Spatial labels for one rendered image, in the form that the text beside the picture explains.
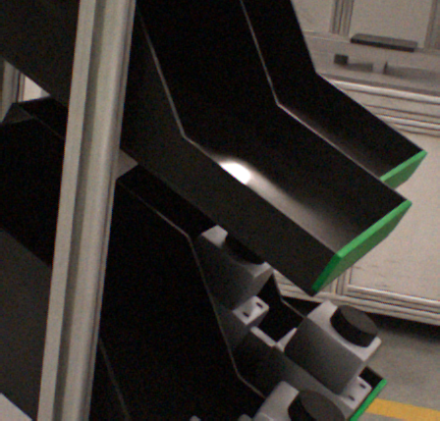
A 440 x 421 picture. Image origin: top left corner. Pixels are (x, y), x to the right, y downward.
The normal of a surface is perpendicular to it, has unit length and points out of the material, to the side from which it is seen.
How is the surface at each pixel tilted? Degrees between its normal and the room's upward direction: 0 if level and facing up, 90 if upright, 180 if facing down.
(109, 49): 90
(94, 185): 90
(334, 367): 90
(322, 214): 25
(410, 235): 90
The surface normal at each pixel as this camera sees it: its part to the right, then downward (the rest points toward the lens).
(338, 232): 0.51, -0.78
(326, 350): -0.38, 0.18
